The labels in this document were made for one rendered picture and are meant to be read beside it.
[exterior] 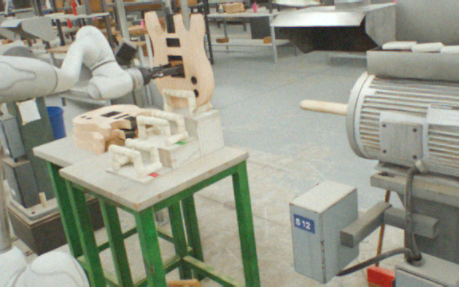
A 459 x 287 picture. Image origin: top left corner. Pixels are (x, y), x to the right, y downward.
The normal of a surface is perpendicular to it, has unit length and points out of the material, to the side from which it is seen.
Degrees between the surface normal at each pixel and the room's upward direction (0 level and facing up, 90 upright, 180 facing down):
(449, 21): 90
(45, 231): 90
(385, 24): 90
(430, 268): 0
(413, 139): 90
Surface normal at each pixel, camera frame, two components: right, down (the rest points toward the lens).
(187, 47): -0.67, 0.32
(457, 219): -0.64, 0.56
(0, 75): -0.02, 0.07
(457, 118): -0.67, -0.17
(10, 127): 0.67, 0.17
